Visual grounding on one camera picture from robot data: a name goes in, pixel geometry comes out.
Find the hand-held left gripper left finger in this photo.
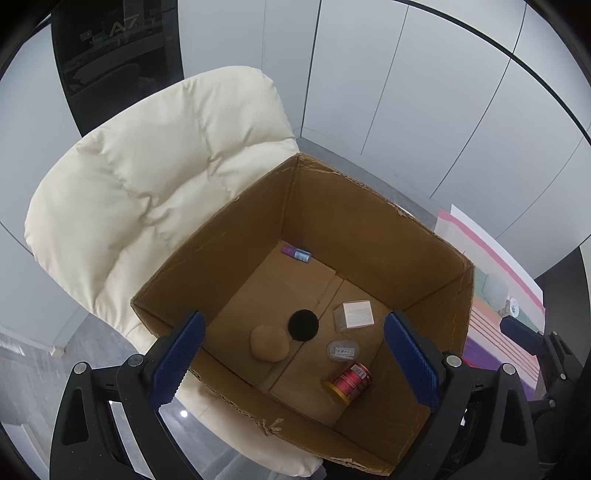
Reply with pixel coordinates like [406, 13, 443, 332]
[50, 310, 206, 480]

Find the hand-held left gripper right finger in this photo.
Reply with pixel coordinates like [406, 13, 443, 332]
[383, 310, 533, 480]

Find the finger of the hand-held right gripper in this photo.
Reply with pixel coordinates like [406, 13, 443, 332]
[499, 316, 591, 418]

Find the red can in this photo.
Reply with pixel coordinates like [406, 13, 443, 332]
[322, 362, 372, 406]

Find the small clear plastic container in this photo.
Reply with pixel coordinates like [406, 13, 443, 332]
[326, 339, 360, 363]

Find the white square box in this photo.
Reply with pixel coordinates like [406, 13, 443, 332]
[333, 300, 375, 331]

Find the tan round ball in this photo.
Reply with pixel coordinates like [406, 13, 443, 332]
[249, 324, 291, 364]

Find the black round puff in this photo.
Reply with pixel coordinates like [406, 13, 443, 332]
[287, 309, 320, 342]

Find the brown cardboard box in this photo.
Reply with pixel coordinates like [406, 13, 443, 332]
[130, 153, 475, 476]

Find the purple blue tube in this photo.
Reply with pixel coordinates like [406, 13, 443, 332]
[281, 244, 313, 263]

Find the white round object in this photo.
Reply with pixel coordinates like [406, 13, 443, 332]
[484, 272, 509, 309]

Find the striped pastel mat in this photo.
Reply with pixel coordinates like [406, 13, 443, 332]
[436, 203, 546, 398]

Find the white padded chair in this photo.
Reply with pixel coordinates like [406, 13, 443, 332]
[24, 66, 324, 477]

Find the dark glass panel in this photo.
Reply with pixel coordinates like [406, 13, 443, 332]
[51, 0, 185, 139]

